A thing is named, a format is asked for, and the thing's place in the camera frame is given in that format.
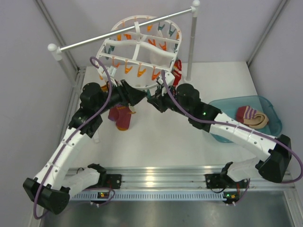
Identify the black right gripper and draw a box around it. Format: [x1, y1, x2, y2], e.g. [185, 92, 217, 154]
[149, 84, 191, 118]

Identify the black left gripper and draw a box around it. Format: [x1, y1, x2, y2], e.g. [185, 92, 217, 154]
[95, 79, 148, 114]

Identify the white round clip hanger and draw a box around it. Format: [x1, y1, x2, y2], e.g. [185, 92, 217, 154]
[96, 15, 182, 90]

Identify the striped pink purple sock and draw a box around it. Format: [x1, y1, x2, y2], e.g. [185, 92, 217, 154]
[236, 105, 269, 129]

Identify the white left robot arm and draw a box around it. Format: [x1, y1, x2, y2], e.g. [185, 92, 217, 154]
[23, 80, 147, 219]

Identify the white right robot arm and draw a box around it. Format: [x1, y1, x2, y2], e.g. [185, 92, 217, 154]
[147, 84, 292, 188]

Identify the maroon sock pair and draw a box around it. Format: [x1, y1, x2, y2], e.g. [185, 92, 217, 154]
[108, 105, 136, 131]

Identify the red patterned sock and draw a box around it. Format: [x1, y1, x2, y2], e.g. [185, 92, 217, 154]
[171, 59, 182, 87]

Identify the teal plastic basin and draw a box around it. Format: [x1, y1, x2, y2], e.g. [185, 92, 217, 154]
[210, 96, 282, 136]

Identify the white metal drying rack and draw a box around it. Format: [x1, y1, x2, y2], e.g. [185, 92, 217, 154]
[43, 0, 192, 78]

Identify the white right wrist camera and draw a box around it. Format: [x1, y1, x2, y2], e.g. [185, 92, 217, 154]
[156, 71, 175, 86]

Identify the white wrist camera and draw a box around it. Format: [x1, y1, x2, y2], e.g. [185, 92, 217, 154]
[156, 71, 175, 86]
[100, 66, 117, 77]

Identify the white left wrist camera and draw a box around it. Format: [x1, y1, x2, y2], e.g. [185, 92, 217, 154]
[100, 66, 117, 77]

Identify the aluminium rail base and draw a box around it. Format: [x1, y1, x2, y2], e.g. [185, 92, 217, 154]
[73, 166, 295, 206]

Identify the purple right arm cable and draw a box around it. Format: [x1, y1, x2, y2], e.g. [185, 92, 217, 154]
[161, 70, 303, 204]

